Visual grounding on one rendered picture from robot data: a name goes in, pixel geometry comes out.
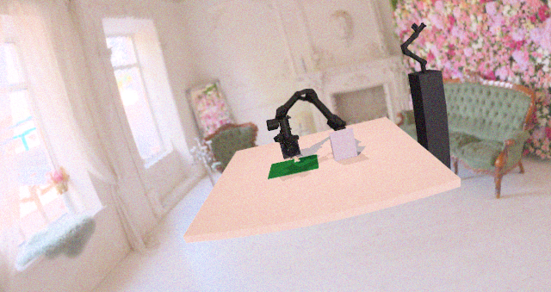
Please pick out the green circuit board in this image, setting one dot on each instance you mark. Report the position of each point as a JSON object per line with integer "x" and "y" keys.
{"x": 293, "y": 166}

